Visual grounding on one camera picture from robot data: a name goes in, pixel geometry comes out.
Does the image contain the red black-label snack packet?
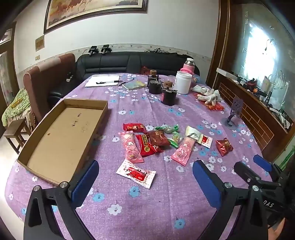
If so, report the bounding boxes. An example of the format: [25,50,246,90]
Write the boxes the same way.
[136,134,164,157]

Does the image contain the green patterned cloth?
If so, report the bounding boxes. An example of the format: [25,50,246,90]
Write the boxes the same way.
[2,89,29,126]

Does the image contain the dark red shiny snack packet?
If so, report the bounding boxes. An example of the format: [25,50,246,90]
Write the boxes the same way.
[147,130,171,146]

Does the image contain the wooden stool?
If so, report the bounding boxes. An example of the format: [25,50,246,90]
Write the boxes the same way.
[3,119,31,155]

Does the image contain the black jar with cork knob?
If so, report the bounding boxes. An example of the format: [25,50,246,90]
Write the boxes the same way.
[149,78,163,95]
[147,69,160,81]

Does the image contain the pink cartoon snack packet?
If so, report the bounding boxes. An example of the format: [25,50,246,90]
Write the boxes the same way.
[118,131,144,164]
[171,137,195,166]

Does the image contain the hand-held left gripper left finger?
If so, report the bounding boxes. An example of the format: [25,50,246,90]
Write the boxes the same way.
[24,160,100,240]

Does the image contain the pink sleeved thermos bottle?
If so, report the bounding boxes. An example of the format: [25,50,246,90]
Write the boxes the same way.
[180,58,195,74]

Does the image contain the red portrait snack packet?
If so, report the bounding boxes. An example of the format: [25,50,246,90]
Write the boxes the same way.
[123,123,147,134]

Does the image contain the brown upholstered armchair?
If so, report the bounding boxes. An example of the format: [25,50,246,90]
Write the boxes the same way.
[23,53,76,123]

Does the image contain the black leather sofa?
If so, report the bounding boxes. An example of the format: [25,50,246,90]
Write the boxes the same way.
[48,51,201,102]

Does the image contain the white cotton gloves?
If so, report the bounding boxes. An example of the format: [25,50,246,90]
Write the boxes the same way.
[192,84,223,105]

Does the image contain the wooden glass cabinet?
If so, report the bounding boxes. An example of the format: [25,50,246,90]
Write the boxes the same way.
[206,0,295,162]

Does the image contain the black jar with red label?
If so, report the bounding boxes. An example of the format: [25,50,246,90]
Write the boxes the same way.
[161,81,178,106]

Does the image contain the red foil wrapper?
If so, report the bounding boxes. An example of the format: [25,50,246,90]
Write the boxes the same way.
[196,92,224,111]

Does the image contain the white grey red snack packet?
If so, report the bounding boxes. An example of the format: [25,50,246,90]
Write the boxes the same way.
[185,126,213,148]

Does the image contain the grey phone stand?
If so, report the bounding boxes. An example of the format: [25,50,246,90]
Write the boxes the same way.
[221,97,243,127]

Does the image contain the small crinkled red snack packet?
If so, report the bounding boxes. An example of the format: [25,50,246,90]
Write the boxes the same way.
[215,138,234,157]

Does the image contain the wooden glazed door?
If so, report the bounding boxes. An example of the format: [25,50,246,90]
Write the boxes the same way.
[0,22,18,107]

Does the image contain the green wrapped candy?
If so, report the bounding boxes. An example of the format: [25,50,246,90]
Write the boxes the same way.
[168,133,182,148]
[154,125,180,134]

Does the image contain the shallow cardboard box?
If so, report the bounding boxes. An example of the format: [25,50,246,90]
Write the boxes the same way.
[16,98,109,186]

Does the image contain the small colourful notebook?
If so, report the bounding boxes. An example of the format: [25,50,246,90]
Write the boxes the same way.
[122,80,146,90]

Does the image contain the purple floral tablecloth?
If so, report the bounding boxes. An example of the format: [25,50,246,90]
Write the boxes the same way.
[5,73,275,240]

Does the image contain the white paper sheet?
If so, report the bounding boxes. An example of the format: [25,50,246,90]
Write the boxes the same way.
[84,75,121,88]

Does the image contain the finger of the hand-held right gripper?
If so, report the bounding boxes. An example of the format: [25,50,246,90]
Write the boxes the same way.
[253,155,285,178]
[233,162,280,188]

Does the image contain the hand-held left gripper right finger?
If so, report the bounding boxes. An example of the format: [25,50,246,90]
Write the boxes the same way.
[192,160,269,240]

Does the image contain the white plastic mug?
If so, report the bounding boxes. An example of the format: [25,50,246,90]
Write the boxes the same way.
[176,71,193,95]

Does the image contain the framed horse painting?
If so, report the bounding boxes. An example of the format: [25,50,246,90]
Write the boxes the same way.
[44,0,148,34]

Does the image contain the small wall plaque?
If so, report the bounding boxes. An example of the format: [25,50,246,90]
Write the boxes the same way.
[35,35,45,51]

